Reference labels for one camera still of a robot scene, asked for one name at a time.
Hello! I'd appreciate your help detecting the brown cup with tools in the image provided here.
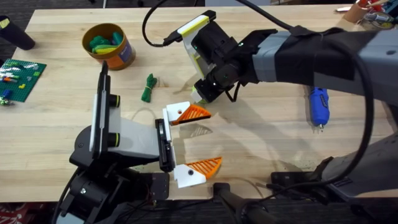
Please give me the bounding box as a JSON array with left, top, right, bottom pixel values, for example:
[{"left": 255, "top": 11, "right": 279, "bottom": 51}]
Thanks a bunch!
[{"left": 350, "top": 0, "right": 379, "bottom": 24}]

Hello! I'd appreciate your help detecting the orange tub with toys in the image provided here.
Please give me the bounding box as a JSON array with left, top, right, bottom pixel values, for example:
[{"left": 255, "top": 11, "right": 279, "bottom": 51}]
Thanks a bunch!
[{"left": 81, "top": 22, "right": 137, "bottom": 72}]

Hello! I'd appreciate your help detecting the orange ribbed wedge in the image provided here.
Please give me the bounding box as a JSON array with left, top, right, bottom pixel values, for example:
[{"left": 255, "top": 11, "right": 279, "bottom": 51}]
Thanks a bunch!
[{"left": 185, "top": 156, "right": 223, "bottom": 180}]

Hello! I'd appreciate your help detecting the blue electric screwdriver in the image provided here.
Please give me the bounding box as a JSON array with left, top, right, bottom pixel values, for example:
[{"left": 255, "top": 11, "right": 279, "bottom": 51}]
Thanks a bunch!
[{"left": 308, "top": 86, "right": 331, "bottom": 133}]

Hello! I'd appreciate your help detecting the right wrist flat plate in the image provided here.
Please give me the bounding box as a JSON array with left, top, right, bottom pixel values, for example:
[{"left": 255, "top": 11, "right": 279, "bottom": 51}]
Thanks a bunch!
[{"left": 177, "top": 9, "right": 218, "bottom": 104}]

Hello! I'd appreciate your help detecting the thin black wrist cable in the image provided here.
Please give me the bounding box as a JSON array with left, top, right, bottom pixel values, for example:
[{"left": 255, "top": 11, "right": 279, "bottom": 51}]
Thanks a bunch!
[{"left": 142, "top": 0, "right": 185, "bottom": 48}]

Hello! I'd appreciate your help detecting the black cylinder with yellow label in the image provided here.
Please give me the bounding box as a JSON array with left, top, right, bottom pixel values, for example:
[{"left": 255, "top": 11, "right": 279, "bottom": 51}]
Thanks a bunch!
[{"left": 0, "top": 14, "right": 36, "bottom": 52}]

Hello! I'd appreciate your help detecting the black rail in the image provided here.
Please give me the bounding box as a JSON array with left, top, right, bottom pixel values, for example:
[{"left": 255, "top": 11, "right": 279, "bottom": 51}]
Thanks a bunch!
[{"left": 0, "top": 198, "right": 398, "bottom": 224}]

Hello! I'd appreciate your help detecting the left wrist flat black plate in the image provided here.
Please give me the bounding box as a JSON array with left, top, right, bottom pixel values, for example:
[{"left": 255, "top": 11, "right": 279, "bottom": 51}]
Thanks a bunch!
[{"left": 89, "top": 60, "right": 112, "bottom": 160}]

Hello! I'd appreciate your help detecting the green vegetable toy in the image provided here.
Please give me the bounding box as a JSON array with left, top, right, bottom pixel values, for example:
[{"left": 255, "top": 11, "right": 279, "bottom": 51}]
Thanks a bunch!
[{"left": 141, "top": 73, "right": 158, "bottom": 104}]

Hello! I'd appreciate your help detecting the green board with blocks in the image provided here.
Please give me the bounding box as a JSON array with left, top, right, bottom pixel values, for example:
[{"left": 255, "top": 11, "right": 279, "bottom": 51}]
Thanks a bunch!
[{"left": 0, "top": 58, "right": 48, "bottom": 106}]

